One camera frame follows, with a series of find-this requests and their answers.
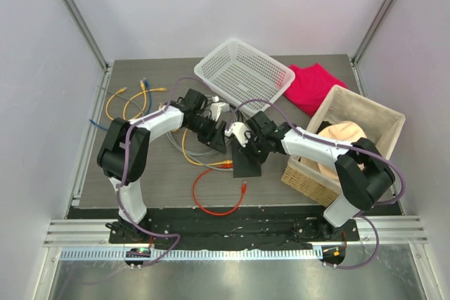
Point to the aluminium frame rail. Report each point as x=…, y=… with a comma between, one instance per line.
x=389, y=70
x=89, y=133

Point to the magenta cloth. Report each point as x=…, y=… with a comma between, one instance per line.
x=310, y=87

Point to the aluminium frame rail right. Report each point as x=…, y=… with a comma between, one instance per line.
x=389, y=70

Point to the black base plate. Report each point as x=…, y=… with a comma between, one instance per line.
x=266, y=228

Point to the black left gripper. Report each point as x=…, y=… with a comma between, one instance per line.
x=214, y=139

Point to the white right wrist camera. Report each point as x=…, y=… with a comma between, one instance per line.
x=238, y=130

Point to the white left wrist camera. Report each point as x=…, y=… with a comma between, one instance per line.
x=218, y=107

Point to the aluminium front rail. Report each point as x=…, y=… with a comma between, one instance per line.
x=388, y=230

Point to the beige hat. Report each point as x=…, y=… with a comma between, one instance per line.
x=343, y=131

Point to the aluminium frame rail left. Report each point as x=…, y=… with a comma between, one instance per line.
x=89, y=133

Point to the white perforated plastic basket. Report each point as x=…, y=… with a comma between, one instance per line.
x=238, y=72

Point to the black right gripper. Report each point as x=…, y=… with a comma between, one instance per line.
x=261, y=158

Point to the wicker basket with liner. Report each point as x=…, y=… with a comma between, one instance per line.
x=342, y=116

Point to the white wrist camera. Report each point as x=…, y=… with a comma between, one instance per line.
x=238, y=130
x=218, y=107

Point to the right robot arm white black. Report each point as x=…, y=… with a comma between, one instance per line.
x=364, y=175

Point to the black network switch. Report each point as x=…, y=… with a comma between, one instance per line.
x=243, y=166

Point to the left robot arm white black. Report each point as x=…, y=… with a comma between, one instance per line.
x=124, y=151

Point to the white slotted cable duct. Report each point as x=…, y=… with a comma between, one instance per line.
x=143, y=254

